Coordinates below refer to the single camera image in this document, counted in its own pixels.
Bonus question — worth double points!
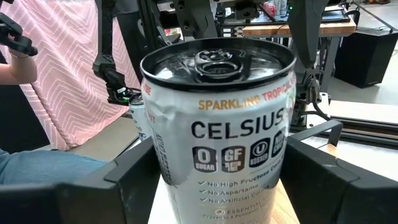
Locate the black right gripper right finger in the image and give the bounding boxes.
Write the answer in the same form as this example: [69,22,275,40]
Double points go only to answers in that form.
[279,136,360,224]

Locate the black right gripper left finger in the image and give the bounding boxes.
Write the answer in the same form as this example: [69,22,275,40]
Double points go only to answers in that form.
[104,138,161,224]

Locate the white Celsius Arctic can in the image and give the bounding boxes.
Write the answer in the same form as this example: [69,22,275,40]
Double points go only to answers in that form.
[128,92,153,142]

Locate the white Celsius can yellow band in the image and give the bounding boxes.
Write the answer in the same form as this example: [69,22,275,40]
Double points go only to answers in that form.
[139,37,298,224]

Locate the person's forearm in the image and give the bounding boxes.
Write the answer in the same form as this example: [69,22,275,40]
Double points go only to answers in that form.
[0,51,38,86]

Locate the person's leg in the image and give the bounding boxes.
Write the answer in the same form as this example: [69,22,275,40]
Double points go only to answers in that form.
[0,148,108,186]

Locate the black device green light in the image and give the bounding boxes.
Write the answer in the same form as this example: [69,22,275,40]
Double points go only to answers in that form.
[92,0,137,106]

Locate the person in pink shirt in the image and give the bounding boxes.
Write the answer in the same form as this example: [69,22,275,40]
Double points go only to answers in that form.
[0,0,141,152]

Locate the black storage bin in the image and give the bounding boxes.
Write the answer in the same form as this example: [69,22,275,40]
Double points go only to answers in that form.
[334,29,398,90]

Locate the wooden workbench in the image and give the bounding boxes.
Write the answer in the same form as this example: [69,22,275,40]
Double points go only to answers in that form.
[242,18,357,37]

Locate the small drawer cabinet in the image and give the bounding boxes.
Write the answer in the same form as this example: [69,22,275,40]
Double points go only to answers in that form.
[221,26,244,38]

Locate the wooden tray with black handles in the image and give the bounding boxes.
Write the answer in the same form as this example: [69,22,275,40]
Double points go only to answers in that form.
[273,119,343,224]

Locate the black left arm cable bundle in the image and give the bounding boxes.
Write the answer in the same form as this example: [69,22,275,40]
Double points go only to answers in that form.
[306,74,332,122]

